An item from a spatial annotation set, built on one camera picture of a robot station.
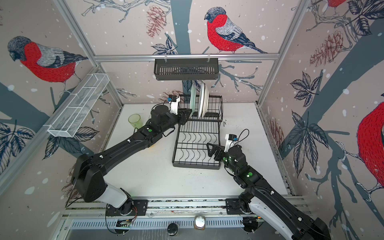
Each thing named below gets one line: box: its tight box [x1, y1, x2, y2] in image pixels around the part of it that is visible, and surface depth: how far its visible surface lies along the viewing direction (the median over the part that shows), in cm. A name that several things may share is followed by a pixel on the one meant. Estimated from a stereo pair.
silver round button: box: [194, 215, 206, 230], surface depth 62 cm
